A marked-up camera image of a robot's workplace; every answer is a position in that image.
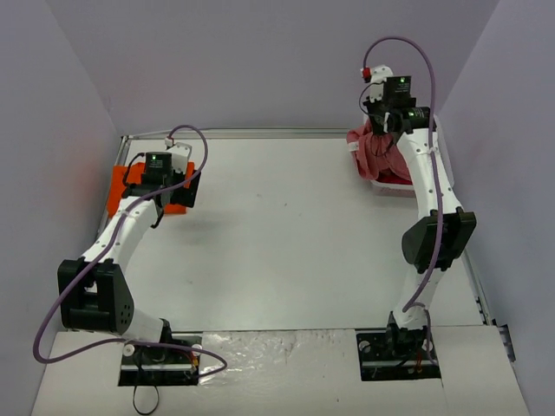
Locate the pink t shirt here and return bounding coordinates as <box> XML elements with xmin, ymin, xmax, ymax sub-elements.
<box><xmin>345</xmin><ymin>123</ymin><xmax>413</xmax><ymax>183</ymax></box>

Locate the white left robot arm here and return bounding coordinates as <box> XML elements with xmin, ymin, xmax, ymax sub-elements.
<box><xmin>57</xmin><ymin>144</ymin><xmax>200</xmax><ymax>362</ymax></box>

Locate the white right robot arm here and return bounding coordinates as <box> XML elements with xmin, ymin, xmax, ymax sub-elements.
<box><xmin>363</xmin><ymin>66</ymin><xmax>476</xmax><ymax>358</ymax></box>

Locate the orange folded t shirt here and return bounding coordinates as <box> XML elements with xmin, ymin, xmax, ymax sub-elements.
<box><xmin>107</xmin><ymin>162</ymin><xmax>195</xmax><ymax>219</ymax></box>

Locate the magenta t shirt in basket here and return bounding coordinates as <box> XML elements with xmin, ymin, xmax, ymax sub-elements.
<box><xmin>376</xmin><ymin>174</ymin><xmax>412</xmax><ymax>185</ymax></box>

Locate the white plastic basket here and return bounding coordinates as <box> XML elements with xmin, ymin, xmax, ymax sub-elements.
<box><xmin>346</xmin><ymin>115</ymin><xmax>454</xmax><ymax>201</ymax></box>

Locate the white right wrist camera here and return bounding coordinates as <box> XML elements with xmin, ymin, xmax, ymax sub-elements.
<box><xmin>360</xmin><ymin>65</ymin><xmax>394</xmax><ymax>84</ymax></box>

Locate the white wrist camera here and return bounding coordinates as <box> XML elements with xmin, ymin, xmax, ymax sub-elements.
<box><xmin>165</xmin><ymin>137</ymin><xmax>193</xmax><ymax>172</ymax></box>
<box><xmin>360</xmin><ymin>65</ymin><xmax>394</xmax><ymax>84</ymax></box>

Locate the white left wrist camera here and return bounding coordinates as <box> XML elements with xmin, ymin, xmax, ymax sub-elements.
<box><xmin>165</xmin><ymin>137</ymin><xmax>193</xmax><ymax>172</ymax></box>

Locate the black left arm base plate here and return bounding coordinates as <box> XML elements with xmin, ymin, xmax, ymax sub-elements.
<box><xmin>118</xmin><ymin>345</ymin><xmax>200</xmax><ymax>387</ymax></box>

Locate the thin black cable loop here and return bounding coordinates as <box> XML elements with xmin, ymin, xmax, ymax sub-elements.
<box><xmin>132</xmin><ymin>383</ymin><xmax>160</xmax><ymax>415</ymax></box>

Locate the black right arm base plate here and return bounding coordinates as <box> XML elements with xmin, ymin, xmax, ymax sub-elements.
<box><xmin>356</xmin><ymin>328</ymin><xmax>441</xmax><ymax>382</ymax></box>

